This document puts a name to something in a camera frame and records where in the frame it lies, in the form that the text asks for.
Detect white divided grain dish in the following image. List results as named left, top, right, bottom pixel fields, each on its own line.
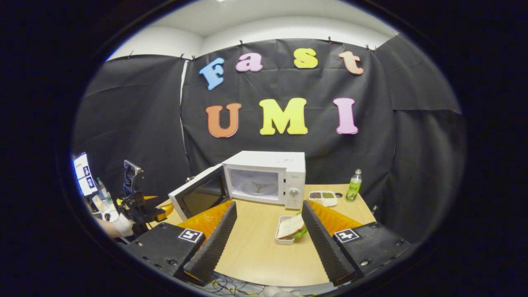
left=308, top=190, right=338, bottom=207

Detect row of black cloth clips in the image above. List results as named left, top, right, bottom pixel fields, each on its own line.
left=128, top=33, right=401, bottom=61

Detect white computer screen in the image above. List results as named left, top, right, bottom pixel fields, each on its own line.
left=73, top=153, right=99, bottom=197

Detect white microwave oven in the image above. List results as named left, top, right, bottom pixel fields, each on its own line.
left=168, top=151, right=306, bottom=221

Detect green drink bottle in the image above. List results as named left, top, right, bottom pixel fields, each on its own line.
left=346, top=169, right=363, bottom=202

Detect tangled black cables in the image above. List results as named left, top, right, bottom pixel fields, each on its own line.
left=204, top=274, right=266, bottom=296

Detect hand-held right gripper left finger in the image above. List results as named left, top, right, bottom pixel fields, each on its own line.
left=124, top=200, right=238, bottom=286

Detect white rectangular tray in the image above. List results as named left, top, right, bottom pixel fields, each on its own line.
left=275, top=216, right=306, bottom=245

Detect small clear bottle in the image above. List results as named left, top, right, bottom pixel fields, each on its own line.
left=96, top=177, right=111, bottom=203

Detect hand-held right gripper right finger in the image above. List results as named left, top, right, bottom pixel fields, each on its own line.
left=301, top=200, right=413, bottom=287

